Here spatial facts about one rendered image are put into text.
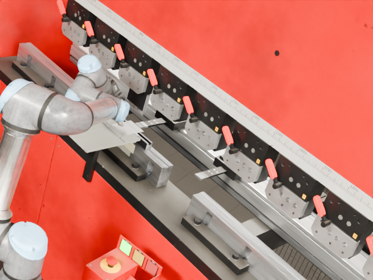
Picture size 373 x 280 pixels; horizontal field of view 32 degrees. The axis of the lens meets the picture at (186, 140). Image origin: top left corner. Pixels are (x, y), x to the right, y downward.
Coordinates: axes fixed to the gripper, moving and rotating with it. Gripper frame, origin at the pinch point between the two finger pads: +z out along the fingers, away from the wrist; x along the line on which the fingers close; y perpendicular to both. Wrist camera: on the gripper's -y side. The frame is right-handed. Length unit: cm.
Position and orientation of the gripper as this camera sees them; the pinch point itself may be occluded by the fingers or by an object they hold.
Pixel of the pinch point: (115, 121)
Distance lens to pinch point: 256.8
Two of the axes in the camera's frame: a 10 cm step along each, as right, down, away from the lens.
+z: 2.4, 5.3, 8.2
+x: -6.6, -5.3, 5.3
